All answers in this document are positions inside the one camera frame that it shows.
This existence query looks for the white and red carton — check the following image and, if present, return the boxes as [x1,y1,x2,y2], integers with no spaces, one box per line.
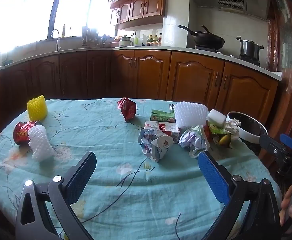
[144,120,180,143]

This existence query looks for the wooden lower cabinets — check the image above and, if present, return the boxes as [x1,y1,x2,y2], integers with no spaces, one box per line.
[0,49,279,122]

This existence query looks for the steel cooking pot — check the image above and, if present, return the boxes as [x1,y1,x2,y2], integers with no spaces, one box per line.
[236,36,264,61]

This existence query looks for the green drink carton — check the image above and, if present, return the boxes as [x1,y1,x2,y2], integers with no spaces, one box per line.
[150,108,176,124]

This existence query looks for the group of seasoning bottles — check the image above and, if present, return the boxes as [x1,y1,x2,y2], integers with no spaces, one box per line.
[146,33,163,46]

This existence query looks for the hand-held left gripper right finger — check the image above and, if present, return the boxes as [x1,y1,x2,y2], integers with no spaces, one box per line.
[198,151,281,240]

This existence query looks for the floral teal tablecloth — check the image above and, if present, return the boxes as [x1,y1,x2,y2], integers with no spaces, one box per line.
[0,97,282,240]

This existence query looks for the yellow foam fruit net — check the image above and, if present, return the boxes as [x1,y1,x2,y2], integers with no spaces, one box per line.
[27,94,48,121]

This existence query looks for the wooden door frame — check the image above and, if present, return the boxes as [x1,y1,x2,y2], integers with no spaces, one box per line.
[267,0,292,160]

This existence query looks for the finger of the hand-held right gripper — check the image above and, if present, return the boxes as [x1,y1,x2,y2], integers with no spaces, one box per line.
[279,133,292,152]
[259,134,290,162]

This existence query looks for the chrome faucet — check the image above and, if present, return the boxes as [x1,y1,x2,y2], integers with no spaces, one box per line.
[50,29,62,52]

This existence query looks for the crumpled pale paper ball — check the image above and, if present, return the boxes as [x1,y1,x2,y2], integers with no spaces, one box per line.
[178,125,210,159]

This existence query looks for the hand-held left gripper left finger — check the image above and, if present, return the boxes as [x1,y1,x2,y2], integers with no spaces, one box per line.
[16,151,97,240]

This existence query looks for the white foam block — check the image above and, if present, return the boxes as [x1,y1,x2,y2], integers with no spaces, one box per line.
[207,108,227,128]

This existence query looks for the small white foam fruit net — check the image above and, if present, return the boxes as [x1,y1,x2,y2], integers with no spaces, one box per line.
[28,125,54,161]

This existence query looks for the crumpled white tissue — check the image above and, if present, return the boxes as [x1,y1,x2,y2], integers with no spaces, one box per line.
[224,119,241,141]

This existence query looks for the kitchen window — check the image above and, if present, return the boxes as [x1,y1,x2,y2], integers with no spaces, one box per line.
[0,0,117,53]

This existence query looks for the wooden upper cabinets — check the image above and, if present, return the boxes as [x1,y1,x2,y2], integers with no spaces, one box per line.
[107,0,182,31]

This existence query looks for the dark utensil rack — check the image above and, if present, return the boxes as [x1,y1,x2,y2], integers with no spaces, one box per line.
[81,26,92,46]

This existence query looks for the pale stone countertop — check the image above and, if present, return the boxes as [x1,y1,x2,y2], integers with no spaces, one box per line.
[0,45,283,82]

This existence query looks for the printed paper cup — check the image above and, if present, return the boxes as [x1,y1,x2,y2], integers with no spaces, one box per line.
[138,128,174,163]

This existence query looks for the black wok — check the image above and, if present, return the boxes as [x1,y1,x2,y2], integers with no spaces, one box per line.
[177,25,226,51]

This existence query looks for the large white foam fruit net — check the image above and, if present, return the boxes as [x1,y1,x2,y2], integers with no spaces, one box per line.
[173,101,209,129]

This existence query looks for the wooden cabinets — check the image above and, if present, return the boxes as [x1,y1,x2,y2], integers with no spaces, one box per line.
[0,49,279,122]
[107,0,182,31]

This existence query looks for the crushed red can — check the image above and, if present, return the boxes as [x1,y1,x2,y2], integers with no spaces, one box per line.
[13,120,44,146]

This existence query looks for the white bin with black liner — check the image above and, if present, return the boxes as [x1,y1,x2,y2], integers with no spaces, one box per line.
[226,111,268,144]

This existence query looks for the red snack packet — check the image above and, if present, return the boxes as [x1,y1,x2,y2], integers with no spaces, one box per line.
[117,97,137,122]

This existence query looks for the green crumpled wrapper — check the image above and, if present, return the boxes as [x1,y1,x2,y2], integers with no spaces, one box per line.
[208,121,227,137]

